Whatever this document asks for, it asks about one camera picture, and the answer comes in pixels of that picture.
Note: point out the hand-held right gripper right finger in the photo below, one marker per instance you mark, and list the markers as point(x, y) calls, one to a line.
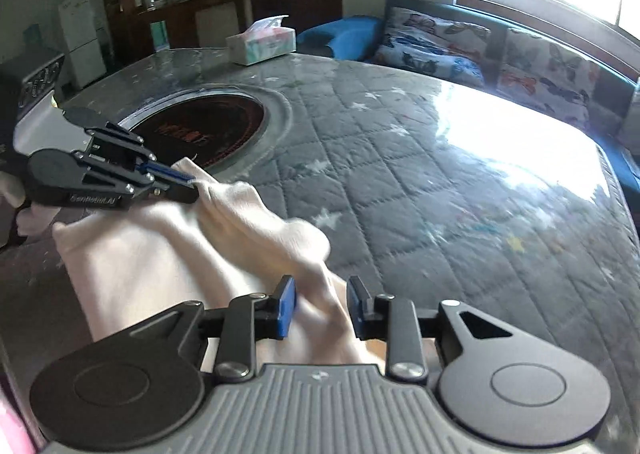
point(356, 306)

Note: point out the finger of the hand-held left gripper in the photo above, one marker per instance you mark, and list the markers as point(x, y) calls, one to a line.
point(175, 191)
point(165, 170)

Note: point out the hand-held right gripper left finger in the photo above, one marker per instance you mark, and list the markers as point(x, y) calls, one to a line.
point(286, 306)

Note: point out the cream knit garment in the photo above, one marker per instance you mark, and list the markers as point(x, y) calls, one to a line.
point(200, 244)

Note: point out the round black hot plate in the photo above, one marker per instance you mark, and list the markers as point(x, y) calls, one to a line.
point(210, 119)

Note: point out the white refrigerator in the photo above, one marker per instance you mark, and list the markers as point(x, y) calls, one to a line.
point(82, 44)

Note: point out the grey quilted star table cover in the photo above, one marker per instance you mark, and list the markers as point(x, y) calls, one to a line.
point(450, 184)

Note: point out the tissue box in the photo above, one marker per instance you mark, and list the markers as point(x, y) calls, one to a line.
point(260, 47)

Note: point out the wooden glass cabinet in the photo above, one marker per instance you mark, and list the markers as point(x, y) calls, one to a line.
point(180, 14)

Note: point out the blue sofa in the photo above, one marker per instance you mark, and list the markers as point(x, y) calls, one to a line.
point(345, 34)

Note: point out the person's pink clothing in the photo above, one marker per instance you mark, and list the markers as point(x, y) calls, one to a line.
point(12, 424)

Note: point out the butterfly print cushion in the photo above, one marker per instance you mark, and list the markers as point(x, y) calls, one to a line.
point(430, 44)
point(545, 74)

